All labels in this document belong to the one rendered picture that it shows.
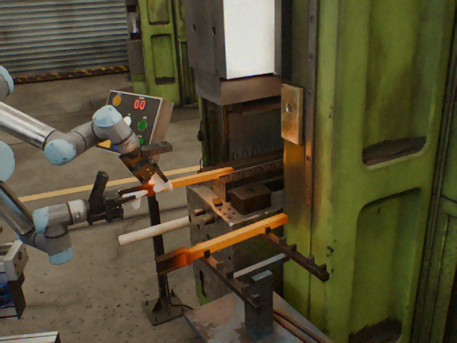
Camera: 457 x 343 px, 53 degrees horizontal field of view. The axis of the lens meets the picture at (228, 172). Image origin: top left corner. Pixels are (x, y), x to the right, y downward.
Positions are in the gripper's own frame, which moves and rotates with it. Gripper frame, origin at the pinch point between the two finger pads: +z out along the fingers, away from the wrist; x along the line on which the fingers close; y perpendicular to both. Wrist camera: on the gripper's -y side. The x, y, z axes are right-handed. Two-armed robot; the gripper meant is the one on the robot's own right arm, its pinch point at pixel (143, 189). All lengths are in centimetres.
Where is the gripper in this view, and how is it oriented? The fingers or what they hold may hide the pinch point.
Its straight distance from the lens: 157.8
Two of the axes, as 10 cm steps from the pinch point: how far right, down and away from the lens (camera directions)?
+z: 8.8, -2.1, 4.2
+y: 0.4, 9.2, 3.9
